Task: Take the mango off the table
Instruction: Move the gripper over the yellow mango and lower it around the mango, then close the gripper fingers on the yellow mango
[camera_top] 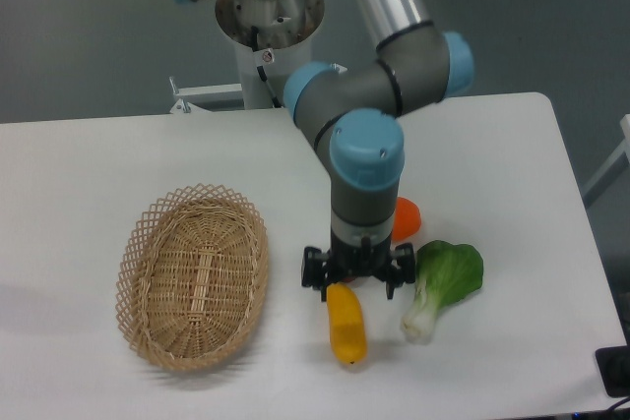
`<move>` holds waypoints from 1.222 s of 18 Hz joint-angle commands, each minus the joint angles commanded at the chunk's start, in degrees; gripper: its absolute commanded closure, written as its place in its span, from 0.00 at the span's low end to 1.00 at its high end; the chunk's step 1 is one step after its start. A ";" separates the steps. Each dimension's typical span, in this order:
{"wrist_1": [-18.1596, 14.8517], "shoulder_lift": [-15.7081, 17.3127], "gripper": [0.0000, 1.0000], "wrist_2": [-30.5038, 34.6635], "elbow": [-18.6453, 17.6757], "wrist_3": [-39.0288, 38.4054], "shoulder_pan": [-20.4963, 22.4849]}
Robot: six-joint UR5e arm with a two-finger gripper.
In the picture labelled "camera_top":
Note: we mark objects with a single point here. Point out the black device at table edge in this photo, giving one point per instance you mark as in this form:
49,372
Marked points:
613,366

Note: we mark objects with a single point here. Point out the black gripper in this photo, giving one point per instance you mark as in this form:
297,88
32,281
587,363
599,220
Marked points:
395,267

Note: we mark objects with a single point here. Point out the orange tangerine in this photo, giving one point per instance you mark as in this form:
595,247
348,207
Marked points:
407,219

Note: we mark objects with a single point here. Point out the white frame at right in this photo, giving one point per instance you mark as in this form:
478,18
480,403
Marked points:
610,170

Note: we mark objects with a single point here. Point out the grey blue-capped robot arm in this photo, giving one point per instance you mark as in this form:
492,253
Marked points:
350,118

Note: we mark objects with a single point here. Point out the green bok choy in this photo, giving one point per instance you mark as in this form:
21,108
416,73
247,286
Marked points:
445,274

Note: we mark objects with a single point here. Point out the woven wicker basket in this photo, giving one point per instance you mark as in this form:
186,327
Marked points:
193,279

